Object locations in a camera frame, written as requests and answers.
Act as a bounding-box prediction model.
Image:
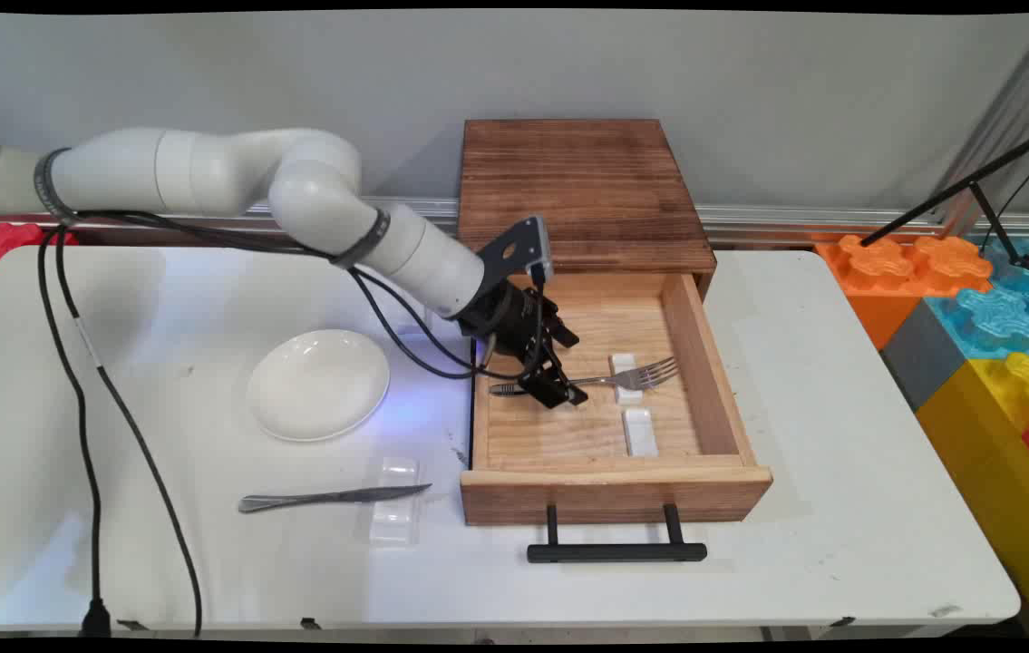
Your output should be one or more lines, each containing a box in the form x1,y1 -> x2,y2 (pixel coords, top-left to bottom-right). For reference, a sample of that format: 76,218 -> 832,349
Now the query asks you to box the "grey foam block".
879,299 -> 969,414

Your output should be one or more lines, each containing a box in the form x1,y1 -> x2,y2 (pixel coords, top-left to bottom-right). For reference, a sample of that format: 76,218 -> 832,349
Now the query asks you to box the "aluminium rail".
242,195 -> 1029,248

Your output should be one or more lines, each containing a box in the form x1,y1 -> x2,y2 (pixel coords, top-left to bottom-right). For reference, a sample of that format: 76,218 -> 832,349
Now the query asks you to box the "thin black cable white tag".
54,210 -> 538,638

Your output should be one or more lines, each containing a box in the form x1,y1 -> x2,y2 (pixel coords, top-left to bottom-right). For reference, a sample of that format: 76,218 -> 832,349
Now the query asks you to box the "grey cable strap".
329,209 -> 392,271
33,147 -> 77,224

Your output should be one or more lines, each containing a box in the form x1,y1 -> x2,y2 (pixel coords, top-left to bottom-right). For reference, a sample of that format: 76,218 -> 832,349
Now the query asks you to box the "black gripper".
456,281 -> 590,410

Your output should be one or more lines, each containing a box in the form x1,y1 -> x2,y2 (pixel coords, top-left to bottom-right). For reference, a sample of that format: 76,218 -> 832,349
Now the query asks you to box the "steel fork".
489,356 -> 681,399

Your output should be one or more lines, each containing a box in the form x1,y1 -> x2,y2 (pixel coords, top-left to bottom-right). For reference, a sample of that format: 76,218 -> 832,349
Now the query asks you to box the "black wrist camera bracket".
478,216 -> 555,288

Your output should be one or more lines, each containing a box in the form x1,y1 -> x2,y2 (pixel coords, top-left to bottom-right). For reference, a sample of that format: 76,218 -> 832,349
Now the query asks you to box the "orange foam block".
815,234 -> 995,351

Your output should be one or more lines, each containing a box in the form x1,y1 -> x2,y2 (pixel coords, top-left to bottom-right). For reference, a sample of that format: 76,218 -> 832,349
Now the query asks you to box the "blue foam block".
927,238 -> 1029,360

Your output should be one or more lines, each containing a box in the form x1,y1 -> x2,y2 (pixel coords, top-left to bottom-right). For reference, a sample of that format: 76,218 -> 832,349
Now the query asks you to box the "white round plate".
246,328 -> 392,443

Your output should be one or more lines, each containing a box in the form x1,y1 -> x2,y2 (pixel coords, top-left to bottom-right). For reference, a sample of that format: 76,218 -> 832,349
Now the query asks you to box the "light wooden drawer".
460,270 -> 774,528

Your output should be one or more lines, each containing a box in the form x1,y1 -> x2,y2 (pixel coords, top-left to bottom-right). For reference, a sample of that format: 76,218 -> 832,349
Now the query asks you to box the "thick black cable with plug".
36,210 -> 551,638

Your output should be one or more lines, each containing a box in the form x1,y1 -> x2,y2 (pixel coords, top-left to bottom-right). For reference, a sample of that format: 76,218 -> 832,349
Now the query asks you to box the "black drawer handle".
527,503 -> 709,565

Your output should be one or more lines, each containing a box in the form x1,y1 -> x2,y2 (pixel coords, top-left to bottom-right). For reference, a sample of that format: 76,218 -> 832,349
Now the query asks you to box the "steel serrated table knife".
238,483 -> 434,515

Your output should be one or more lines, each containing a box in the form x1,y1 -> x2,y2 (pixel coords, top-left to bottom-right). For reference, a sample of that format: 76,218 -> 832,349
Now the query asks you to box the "dark wooden drawer cabinet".
457,118 -> 719,301

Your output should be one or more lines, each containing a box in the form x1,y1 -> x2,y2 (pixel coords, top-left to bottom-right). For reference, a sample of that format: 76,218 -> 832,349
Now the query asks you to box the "black tripod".
859,118 -> 1029,278

